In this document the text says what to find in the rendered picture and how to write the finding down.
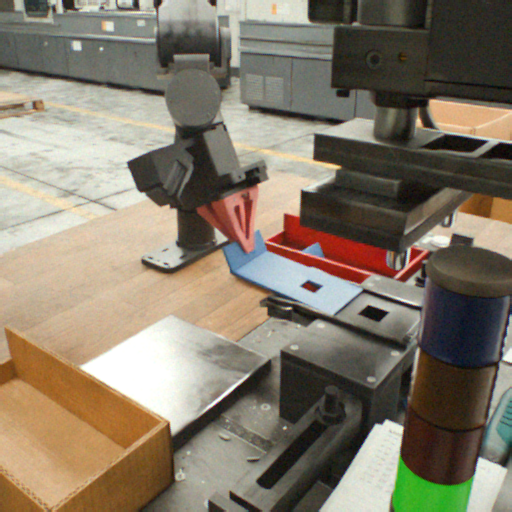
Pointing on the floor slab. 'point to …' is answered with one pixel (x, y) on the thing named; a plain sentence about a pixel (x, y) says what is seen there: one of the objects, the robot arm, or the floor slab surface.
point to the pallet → (19, 103)
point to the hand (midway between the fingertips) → (245, 245)
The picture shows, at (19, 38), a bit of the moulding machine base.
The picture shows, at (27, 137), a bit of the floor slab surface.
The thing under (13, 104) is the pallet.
